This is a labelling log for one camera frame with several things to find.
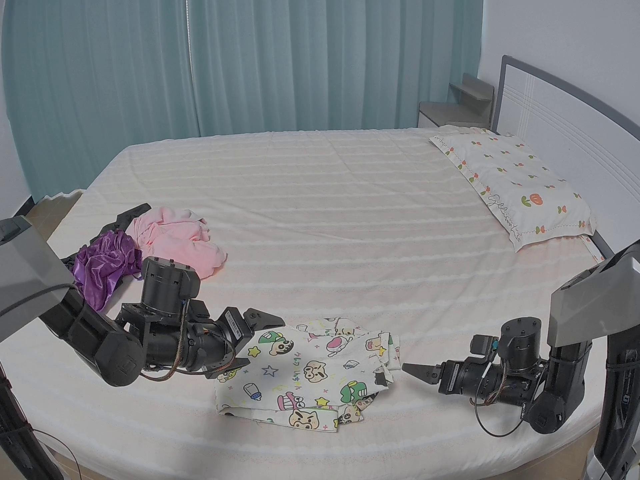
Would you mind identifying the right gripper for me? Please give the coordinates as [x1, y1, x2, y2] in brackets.
[402, 359, 532, 407]

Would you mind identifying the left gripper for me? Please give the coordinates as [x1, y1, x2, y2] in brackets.
[146, 307, 287, 382]

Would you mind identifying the white printed pyjama top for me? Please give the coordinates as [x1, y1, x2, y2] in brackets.
[215, 317, 404, 432]

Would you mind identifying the pink garment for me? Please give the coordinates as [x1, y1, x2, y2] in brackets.
[125, 207, 229, 282]

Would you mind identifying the purple garment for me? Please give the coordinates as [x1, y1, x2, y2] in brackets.
[72, 232, 146, 314]

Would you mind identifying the bed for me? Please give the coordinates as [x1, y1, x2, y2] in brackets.
[0, 55, 640, 475]

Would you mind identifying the black garment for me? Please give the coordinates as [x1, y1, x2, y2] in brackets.
[60, 203, 154, 270]

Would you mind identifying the white printed pillow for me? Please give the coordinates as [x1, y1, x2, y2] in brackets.
[429, 124, 599, 254]

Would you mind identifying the grey bedside table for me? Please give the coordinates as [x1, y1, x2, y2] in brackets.
[419, 73, 496, 130]

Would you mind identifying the blue-green curtain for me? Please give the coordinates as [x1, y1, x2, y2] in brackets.
[2, 0, 201, 205]
[186, 0, 485, 139]

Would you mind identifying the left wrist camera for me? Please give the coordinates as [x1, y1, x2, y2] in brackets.
[188, 298, 211, 325]

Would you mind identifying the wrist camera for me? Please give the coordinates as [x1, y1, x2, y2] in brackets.
[188, 298, 211, 325]
[470, 334, 501, 362]

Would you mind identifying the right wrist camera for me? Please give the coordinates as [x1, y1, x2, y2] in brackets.
[470, 334, 501, 362]

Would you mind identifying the black cable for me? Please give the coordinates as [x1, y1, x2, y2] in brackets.
[0, 282, 72, 315]
[472, 398, 527, 438]

